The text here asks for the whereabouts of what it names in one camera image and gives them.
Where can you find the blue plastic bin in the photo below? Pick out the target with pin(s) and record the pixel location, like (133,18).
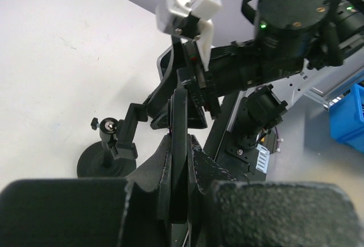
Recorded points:
(346,119)

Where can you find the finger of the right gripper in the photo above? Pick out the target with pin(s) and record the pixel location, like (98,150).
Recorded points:
(196,116)
(156,102)

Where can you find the black round base phone stand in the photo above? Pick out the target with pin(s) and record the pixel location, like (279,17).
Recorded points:
(116,153)

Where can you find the right white cable duct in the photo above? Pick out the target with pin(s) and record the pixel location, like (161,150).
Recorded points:
(262,159)

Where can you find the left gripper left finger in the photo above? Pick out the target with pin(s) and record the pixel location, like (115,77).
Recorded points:
(129,211)

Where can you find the silver edged black phone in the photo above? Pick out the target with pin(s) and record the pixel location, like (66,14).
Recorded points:
(163,62)

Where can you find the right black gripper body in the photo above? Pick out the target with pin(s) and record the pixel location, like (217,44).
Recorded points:
(193,77)

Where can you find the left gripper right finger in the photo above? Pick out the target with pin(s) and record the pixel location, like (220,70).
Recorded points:
(224,211)

